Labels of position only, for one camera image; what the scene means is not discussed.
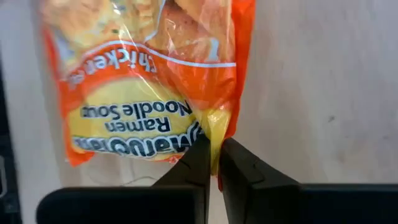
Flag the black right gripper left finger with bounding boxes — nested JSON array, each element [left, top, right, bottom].
[[152, 133, 211, 224]]

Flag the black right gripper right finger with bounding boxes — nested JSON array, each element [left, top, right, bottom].
[[219, 138, 301, 224]]

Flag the orange chicken ramen packet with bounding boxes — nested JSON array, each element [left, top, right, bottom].
[[40, 0, 256, 191]]

